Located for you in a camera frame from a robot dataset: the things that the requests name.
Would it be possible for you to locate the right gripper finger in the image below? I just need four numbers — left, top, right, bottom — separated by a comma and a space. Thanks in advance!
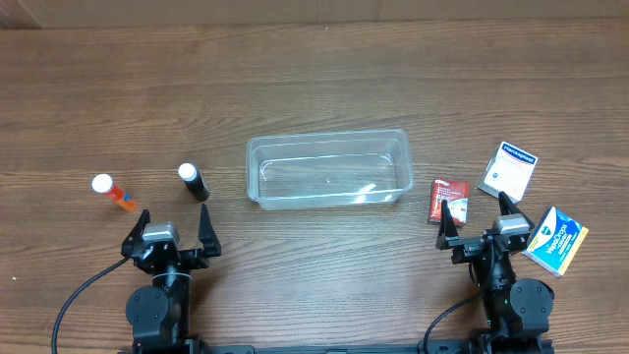
498, 191, 535, 230
435, 200, 459, 250

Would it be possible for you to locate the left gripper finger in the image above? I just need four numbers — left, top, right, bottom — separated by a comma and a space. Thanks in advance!
198, 204, 222, 258
121, 209, 150, 257

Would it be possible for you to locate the white Hansaplast plaster box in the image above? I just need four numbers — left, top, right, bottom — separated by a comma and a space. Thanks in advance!
477, 142, 538, 204

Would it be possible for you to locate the red medicine box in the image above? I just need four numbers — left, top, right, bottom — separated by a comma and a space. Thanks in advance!
428, 178, 470, 226

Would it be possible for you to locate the orange tube white cap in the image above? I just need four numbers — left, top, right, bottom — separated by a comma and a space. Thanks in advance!
91, 173, 138, 212

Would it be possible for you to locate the blue yellow VapoDrops box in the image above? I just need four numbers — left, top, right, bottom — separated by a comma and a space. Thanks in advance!
523, 206, 589, 277

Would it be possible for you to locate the black tube white cap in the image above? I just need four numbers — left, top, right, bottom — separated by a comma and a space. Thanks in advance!
178, 162, 209, 202

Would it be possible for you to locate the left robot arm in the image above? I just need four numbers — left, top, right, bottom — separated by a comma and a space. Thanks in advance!
121, 205, 221, 353

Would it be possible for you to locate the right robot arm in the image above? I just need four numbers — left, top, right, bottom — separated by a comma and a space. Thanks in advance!
418, 192, 554, 354

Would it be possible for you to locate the clear plastic container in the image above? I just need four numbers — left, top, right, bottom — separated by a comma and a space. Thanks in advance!
246, 129, 414, 210

